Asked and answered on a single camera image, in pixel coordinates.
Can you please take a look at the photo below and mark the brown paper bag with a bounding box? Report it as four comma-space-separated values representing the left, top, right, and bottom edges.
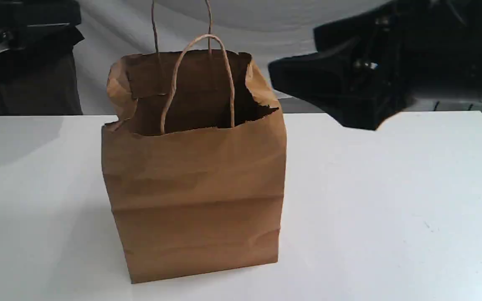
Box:
101, 12, 287, 284

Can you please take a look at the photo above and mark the white backdrop cloth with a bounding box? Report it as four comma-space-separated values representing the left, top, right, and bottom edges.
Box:
73, 0, 385, 115

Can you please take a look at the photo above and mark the person in white shirt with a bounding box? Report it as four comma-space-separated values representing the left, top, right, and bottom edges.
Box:
0, 0, 84, 116

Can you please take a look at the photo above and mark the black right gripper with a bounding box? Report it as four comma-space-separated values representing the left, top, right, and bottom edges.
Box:
268, 0, 482, 131

